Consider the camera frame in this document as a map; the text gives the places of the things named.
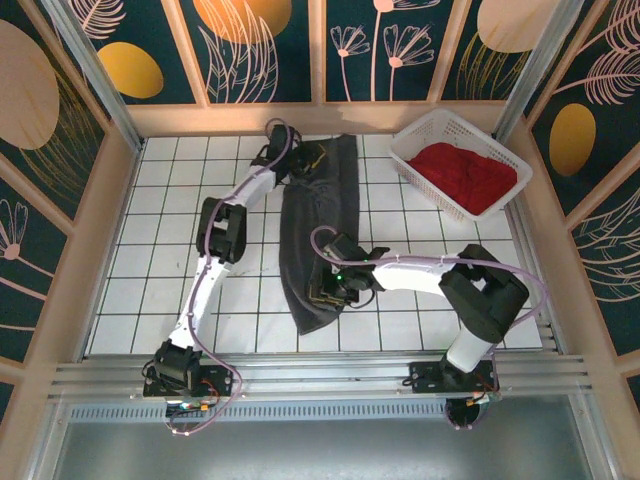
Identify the dark grey t-shirt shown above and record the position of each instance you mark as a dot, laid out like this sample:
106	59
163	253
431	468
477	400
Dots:
320	225

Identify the aluminium frame post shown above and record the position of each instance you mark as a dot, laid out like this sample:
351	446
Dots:
100	75
535	70

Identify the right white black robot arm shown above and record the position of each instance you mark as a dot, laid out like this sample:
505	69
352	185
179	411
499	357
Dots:
480	300

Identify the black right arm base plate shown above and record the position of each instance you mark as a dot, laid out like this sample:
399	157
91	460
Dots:
425	375

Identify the white plastic basket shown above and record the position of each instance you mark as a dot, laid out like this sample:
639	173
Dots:
450	125

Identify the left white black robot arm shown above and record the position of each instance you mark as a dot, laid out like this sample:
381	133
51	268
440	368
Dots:
210	280

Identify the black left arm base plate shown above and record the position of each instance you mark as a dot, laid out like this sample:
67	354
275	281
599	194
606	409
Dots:
215	377

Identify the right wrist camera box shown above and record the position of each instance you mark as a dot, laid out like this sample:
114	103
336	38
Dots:
345	247

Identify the aluminium mounting rail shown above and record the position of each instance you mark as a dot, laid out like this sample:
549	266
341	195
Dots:
325	372

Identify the red t-shirt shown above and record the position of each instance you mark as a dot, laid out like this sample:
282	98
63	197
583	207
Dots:
465	175

